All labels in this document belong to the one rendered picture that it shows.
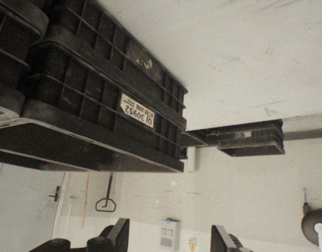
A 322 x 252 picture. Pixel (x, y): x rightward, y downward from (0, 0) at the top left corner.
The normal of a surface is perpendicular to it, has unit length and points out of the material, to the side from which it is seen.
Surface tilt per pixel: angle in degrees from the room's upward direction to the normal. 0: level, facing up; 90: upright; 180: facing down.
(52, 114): 90
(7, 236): 90
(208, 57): 0
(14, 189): 90
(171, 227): 90
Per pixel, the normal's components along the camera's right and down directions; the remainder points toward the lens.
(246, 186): -0.60, -0.30
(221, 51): -0.09, 0.94
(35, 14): 0.84, -0.10
